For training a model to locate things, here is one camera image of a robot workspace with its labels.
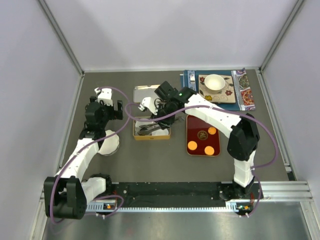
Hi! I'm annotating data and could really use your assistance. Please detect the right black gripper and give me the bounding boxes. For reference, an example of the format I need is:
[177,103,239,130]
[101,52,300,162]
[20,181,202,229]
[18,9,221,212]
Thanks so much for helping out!
[150,101,176,130]

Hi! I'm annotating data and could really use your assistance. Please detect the metal tongs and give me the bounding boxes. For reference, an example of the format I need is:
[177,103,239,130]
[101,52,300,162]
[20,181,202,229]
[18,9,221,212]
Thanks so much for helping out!
[134,121,171,136]

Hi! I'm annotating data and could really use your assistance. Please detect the orange cookie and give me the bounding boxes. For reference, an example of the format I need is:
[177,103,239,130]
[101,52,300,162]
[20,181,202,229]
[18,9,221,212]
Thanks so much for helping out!
[207,127,217,135]
[204,146,215,156]
[187,141,198,151]

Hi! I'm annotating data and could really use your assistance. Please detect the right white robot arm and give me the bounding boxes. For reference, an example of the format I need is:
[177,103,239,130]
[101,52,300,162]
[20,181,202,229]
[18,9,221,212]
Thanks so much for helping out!
[141,81,260,200]

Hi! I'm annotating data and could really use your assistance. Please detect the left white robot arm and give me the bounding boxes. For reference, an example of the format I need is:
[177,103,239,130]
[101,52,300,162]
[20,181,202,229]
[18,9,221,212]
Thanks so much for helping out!
[43,97,123,220]

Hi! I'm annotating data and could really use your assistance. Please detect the white paper cup front-right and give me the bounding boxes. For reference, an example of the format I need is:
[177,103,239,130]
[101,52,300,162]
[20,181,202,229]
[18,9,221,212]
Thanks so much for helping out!
[151,129,169,136]

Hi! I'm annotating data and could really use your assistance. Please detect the silver tin lid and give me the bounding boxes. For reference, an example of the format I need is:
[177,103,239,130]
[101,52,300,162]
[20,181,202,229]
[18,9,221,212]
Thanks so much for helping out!
[133,84,160,103]

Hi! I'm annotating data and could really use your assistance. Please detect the white scalloped dish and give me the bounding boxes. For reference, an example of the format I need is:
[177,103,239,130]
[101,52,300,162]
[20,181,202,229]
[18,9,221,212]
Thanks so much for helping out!
[98,134,120,156]

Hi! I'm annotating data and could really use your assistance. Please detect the blue cloth napkin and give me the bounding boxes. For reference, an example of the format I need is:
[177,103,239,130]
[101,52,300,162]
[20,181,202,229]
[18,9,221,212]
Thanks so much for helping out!
[179,70,240,111]

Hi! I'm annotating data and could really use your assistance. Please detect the gold cookie tin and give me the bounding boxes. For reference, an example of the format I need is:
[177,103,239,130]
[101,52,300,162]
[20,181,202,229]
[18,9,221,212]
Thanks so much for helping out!
[132,120,171,141]

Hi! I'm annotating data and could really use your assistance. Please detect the silver fork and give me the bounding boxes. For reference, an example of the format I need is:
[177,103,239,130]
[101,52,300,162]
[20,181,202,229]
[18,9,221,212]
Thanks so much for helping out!
[189,74,197,91]

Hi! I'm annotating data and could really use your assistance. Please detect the red lacquer tray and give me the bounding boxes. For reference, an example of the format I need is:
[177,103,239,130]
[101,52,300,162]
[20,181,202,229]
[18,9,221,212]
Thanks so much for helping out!
[186,115,221,157]

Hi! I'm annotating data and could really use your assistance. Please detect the white bowl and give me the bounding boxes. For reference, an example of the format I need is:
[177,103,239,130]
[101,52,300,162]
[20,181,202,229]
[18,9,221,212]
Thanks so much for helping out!
[204,74,226,91]

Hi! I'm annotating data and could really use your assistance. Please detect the floral square plate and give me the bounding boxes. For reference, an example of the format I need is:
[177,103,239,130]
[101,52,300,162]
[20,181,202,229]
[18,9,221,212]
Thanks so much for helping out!
[198,74,236,104]

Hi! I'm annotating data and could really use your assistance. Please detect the patterned colourful cloth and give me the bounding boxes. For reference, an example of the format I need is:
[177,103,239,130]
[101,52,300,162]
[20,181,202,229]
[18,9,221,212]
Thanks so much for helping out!
[231,68,256,111]

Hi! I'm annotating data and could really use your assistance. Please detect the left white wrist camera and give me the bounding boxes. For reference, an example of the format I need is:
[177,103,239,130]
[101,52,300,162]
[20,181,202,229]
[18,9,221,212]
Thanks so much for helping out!
[94,87,114,106]

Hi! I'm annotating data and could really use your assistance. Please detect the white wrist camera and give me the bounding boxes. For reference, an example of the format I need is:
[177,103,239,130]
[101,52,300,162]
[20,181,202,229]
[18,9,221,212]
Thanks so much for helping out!
[138,97,158,115]
[94,87,114,106]

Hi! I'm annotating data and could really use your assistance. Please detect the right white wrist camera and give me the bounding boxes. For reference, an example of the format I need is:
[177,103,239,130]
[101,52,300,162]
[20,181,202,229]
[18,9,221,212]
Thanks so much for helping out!
[138,97,158,115]

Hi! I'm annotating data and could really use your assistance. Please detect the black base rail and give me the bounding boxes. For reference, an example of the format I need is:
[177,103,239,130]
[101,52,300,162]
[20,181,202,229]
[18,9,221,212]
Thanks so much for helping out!
[109,182,233,208]

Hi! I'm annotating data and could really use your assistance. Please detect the right aluminium frame post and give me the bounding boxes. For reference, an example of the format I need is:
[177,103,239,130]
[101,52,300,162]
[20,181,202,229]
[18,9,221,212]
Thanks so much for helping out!
[258,0,307,72]

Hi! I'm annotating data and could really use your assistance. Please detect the aluminium frame post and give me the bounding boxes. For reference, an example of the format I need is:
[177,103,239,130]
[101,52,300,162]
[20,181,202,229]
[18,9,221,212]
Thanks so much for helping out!
[36,0,85,76]
[258,0,307,72]

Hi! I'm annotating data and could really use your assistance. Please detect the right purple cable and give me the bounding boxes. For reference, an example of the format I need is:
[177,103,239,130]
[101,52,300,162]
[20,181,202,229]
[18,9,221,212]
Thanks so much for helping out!
[124,102,279,217]

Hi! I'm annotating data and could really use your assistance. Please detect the left aluminium frame post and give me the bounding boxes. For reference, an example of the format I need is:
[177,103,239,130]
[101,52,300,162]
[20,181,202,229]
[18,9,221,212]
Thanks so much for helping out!
[36,0,85,76]

